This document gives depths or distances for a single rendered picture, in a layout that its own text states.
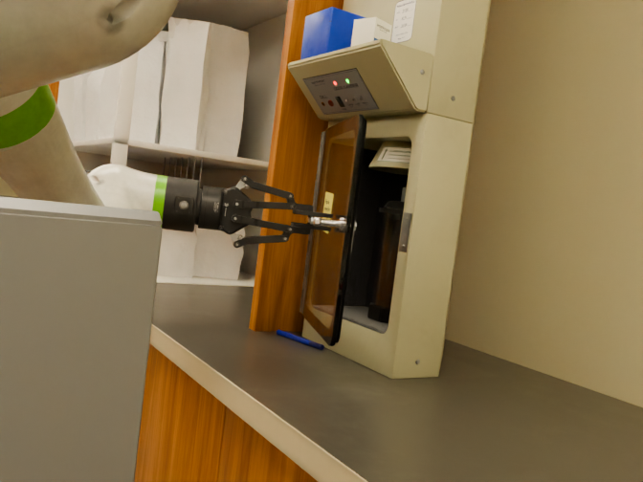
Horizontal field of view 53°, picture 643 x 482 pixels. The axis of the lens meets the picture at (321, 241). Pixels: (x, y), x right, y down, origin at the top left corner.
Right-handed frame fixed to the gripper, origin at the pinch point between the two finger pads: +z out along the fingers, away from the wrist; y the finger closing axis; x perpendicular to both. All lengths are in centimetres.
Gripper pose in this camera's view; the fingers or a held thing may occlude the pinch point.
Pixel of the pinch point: (311, 220)
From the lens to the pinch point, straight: 116.7
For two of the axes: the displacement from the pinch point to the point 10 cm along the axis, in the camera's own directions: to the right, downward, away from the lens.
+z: 9.7, 1.1, 2.1
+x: -2.0, -0.8, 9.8
